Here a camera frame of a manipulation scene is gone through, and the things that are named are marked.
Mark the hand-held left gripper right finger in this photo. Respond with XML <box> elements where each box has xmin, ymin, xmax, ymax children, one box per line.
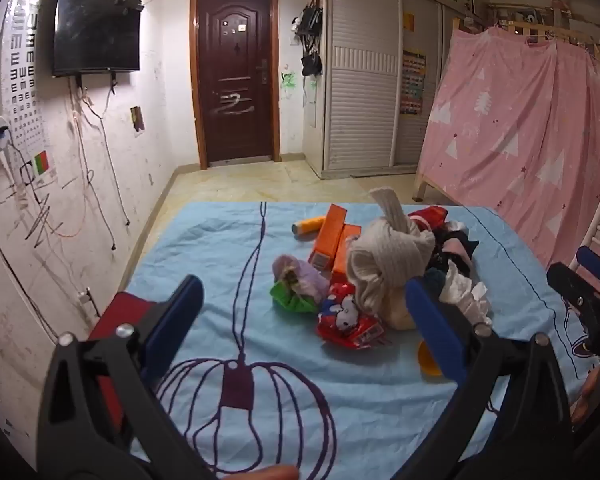
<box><xmin>390</xmin><ymin>277</ymin><xmax>576</xmax><ymax>480</ymax></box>

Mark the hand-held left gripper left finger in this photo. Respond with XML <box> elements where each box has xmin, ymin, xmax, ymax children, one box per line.
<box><xmin>36</xmin><ymin>274</ymin><xmax>216</xmax><ymax>480</ymax></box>

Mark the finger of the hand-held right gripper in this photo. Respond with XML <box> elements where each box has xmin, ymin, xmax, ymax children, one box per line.
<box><xmin>546</xmin><ymin>261</ymin><xmax>600</xmax><ymax>366</ymax></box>
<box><xmin>575</xmin><ymin>246</ymin><xmax>600</xmax><ymax>303</ymax></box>

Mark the pink cloth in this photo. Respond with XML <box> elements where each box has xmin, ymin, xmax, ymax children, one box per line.
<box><xmin>442</xmin><ymin>237</ymin><xmax>468</xmax><ymax>261</ymax></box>

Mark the cream knitted scarf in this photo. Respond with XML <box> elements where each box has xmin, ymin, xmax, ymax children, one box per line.
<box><xmin>346</xmin><ymin>187</ymin><xmax>436</xmax><ymax>331</ymax></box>

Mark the red cartoon snack packet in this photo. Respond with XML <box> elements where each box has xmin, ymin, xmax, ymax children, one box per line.
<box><xmin>316</xmin><ymin>282</ymin><xmax>387</xmax><ymax>350</ymax></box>

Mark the red and white cloth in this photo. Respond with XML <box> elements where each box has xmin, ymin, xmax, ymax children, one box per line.
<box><xmin>407</xmin><ymin>206</ymin><xmax>448</xmax><ymax>233</ymax></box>

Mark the short orange box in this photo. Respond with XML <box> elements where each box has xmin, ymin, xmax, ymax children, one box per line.
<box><xmin>330</xmin><ymin>223</ymin><xmax>363</xmax><ymax>286</ymax></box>

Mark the green packet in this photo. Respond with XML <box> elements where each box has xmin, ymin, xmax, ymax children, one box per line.
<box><xmin>270</xmin><ymin>280</ymin><xmax>318</xmax><ymax>315</ymax></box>

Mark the tall orange box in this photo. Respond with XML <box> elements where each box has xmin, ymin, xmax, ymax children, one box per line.
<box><xmin>307</xmin><ymin>203</ymin><xmax>349</xmax><ymax>271</ymax></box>

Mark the orange tube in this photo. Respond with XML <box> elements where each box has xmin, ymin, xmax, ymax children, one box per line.
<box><xmin>291</xmin><ymin>215</ymin><xmax>328</xmax><ymax>237</ymax></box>

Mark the person's right hand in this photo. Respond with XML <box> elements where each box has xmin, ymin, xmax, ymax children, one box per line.
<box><xmin>570</xmin><ymin>367</ymin><xmax>600</xmax><ymax>428</ymax></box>

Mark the person's left hand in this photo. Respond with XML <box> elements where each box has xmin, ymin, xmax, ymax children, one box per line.
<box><xmin>230</xmin><ymin>464</ymin><xmax>301</xmax><ymax>480</ymax></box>

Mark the blue printed bed sheet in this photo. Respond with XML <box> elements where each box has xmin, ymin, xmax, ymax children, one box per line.
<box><xmin>87</xmin><ymin>201</ymin><xmax>600</xmax><ymax>480</ymax></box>

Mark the pink tree print sheet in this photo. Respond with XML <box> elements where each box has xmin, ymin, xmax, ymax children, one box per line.
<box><xmin>417</xmin><ymin>25</ymin><xmax>600</xmax><ymax>271</ymax></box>

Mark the colourful chart poster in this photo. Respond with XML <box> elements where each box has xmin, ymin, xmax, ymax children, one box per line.
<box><xmin>399</xmin><ymin>49</ymin><xmax>427</xmax><ymax>117</ymax></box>

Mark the dark brown door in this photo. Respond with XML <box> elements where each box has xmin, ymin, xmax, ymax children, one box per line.
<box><xmin>190</xmin><ymin>0</ymin><xmax>281</xmax><ymax>171</ymax></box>

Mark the white shutter wardrobe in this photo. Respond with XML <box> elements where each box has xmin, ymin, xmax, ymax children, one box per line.
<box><xmin>302</xmin><ymin>0</ymin><xmax>491</xmax><ymax>181</ymax></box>

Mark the eye chart poster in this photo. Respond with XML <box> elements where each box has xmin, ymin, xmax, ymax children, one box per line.
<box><xmin>0</xmin><ymin>0</ymin><xmax>58</xmax><ymax>181</ymax></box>

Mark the large black hanging bag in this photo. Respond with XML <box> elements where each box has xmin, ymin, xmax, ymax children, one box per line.
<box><xmin>295</xmin><ymin>0</ymin><xmax>326</xmax><ymax>36</ymax></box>

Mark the black cable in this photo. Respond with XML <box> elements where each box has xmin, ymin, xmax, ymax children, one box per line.
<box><xmin>82</xmin><ymin>77</ymin><xmax>131</xmax><ymax>252</ymax></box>

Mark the black wall television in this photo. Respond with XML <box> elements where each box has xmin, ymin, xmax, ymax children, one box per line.
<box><xmin>51</xmin><ymin>0</ymin><xmax>145</xmax><ymax>78</ymax></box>

